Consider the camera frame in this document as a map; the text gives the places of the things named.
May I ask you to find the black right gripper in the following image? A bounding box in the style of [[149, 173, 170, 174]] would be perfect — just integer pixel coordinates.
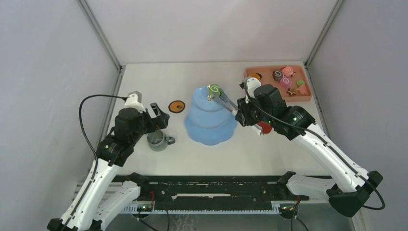
[[235, 94, 273, 128]]

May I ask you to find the orange round jelly cake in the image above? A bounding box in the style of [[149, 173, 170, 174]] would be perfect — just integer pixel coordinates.
[[249, 73, 261, 81]]

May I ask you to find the blue three-tier cake stand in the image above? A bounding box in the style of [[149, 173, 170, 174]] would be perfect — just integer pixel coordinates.
[[184, 85, 237, 146]]

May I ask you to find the green swirl roll cake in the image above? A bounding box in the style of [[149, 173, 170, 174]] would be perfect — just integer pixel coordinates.
[[208, 84, 222, 101]]

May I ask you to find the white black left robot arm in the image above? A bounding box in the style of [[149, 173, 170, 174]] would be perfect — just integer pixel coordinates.
[[47, 103, 170, 231]]

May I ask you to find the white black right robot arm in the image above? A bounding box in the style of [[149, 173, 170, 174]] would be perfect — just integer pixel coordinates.
[[235, 82, 385, 218]]

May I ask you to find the red round coaster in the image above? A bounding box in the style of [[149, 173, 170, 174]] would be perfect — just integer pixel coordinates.
[[258, 122, 272, 134]]

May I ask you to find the dark green glazed mug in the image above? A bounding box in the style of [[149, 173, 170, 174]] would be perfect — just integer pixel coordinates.
[[147, 130, 176, 152]]

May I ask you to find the orange round coaster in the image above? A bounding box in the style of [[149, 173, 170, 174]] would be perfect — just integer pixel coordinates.
[[168, 100, 186, 114]]

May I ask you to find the brown star cookie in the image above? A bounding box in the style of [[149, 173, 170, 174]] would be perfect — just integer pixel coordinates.
[[286, 88, 296, 96]]

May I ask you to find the magenta swirl roll cake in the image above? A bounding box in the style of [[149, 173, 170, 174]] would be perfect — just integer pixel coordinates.
[[279, 77, 292, 89]]

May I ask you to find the brown swirl roll cake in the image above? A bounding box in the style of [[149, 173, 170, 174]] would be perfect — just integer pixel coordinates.
[[272, 70, 284, 81]]

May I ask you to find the pink rectangular tray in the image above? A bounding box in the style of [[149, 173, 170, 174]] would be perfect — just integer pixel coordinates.
[[243, 64, 312, 102]]

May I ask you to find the pink cake slice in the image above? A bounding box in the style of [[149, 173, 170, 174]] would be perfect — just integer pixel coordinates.
[[298, 85, 308, 95]]

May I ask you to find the green macaron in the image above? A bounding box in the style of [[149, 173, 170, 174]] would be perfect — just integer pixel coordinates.
[[296, 79, 306, 86]]

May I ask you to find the light pink swirl roll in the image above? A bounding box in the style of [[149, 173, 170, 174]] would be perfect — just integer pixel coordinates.
[[281, 65, 296, 77]]

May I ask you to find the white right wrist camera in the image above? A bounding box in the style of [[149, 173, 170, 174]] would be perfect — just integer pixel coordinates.
[[240, 77, 261, 98]]

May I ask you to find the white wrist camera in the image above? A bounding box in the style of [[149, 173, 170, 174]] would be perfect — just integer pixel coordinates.
[[124, 91, 145, 113], [240, 77, 261, 98]]

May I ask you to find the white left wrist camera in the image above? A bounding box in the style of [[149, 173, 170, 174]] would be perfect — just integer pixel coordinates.
[[124, 91, 145, 113]]

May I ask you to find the black left camera cable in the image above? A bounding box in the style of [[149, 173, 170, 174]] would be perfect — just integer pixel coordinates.
[[78, 94, 128, 179]]

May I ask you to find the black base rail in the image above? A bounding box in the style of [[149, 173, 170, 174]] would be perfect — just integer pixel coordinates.
[[137, 176, 298, 212]]

